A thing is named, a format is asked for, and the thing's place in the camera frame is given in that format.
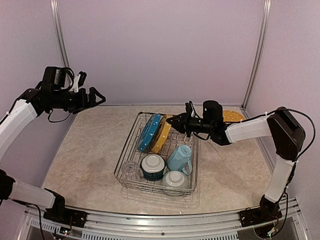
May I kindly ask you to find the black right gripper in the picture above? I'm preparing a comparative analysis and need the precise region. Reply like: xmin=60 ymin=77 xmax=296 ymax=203
xmin=166 ymin=109 xmax=214 ymax=137

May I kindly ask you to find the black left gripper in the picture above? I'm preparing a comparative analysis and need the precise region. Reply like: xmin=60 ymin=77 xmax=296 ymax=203
xmin=51 ymin=86 xmax=105 ymax=114

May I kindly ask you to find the yellow speckled plate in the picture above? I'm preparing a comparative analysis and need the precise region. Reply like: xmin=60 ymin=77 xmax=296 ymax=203
xmin=150 ymin=114 xmax=173 ymax=154
xmin=222 ymin=110 xmax=246 ymax=123

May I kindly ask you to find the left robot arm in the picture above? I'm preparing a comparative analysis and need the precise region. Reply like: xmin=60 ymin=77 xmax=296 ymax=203
xmin=0 ymin=66 xmax=106 ymax=223

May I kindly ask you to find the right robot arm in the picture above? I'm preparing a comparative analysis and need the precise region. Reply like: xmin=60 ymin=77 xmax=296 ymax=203
xmin=166 ymin=100 xmax=306 ymax=227

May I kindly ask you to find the light blue faceted mug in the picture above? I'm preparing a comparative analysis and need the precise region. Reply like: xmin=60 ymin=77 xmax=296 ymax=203
xmin=167 ymin=145 xmax=193 ymax=176

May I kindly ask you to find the dark teal bowl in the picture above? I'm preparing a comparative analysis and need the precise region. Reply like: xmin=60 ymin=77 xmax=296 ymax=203
xmin=140 ymin=154 xmax=167 ymax=181

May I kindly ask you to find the grey green bowl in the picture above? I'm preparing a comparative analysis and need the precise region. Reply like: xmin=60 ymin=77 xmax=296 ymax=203
xmin=161 ymin=171 xmax=189 ymax=189

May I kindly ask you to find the clear drinking glass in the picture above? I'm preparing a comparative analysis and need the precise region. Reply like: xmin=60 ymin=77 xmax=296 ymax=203
xmin=121 ymin=161 xmax=141 ymax=181

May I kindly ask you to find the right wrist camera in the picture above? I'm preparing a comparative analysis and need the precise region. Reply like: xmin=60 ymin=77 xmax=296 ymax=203
xmin=185 ymin=100 xmax=196 ymax=118

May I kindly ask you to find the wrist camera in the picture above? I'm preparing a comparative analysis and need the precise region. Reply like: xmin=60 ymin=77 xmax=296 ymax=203
xmin=185 ymin=100 xmax=196 ymax=118
xmin=70 ymin=71 xmax=87 ymax=93

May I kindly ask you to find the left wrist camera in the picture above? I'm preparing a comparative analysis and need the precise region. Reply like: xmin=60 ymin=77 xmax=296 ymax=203
xmin=70 ymin=71 xmax=87 ymax=93

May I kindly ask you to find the metal wire dish rack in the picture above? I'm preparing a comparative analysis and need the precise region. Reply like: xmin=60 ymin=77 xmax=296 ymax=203
xmin=114 ymin=112 xmax=199 ymax=197

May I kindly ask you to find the left aluminium wall post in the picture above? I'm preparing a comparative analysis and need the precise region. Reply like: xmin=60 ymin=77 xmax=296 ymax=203
xmin=50 ymin=0 xmax=70 ymax=67

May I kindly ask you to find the aluminium wall post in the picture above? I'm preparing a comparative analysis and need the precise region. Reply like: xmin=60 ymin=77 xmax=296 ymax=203
xmin=241 ymin=0 xmax=272 ymax=110
xmin=50 ymin=0 xmax=70 ymax=67

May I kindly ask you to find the aluminium front rail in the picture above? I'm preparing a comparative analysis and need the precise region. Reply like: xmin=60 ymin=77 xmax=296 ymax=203
xmin=17 ymin=197 xmax=308 ymax=240

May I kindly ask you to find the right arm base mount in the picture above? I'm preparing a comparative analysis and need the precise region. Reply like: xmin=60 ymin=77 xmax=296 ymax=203
xmin=238 ymin=206 xmax=283 ymax=227

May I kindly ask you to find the right aluminium wall post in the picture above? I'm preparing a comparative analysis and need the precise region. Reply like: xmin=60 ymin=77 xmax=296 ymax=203
xmin=241 ymin=0 xmax=272 ymax=110

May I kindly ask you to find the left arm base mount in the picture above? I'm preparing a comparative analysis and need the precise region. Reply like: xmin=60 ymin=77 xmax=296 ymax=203
xmin=43 ymin=198 xmax=88 ymax=228

